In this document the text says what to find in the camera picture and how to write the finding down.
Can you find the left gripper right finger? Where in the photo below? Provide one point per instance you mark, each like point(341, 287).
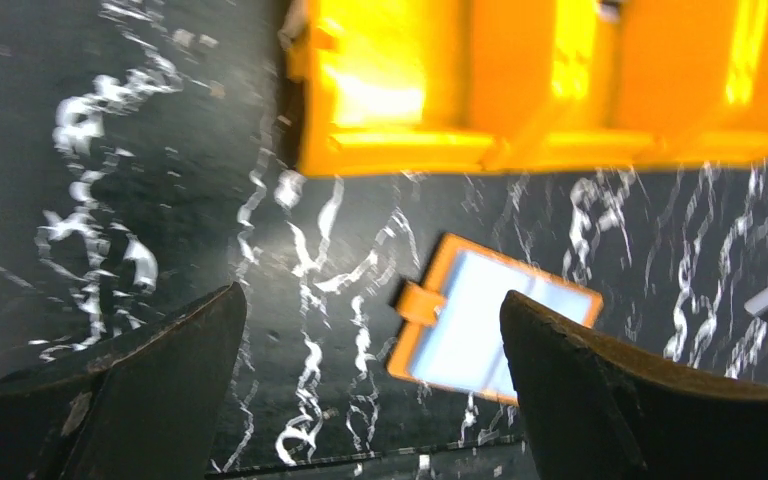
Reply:
point(595, 407)

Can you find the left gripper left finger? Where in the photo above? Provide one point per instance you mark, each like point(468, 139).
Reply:
point(142, 405)

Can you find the orange leather card holder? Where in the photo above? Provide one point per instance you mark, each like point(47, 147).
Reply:
point(450, 338)

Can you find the orange three-compartment plastic bin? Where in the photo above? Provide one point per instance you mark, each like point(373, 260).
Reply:
point(528, 86)

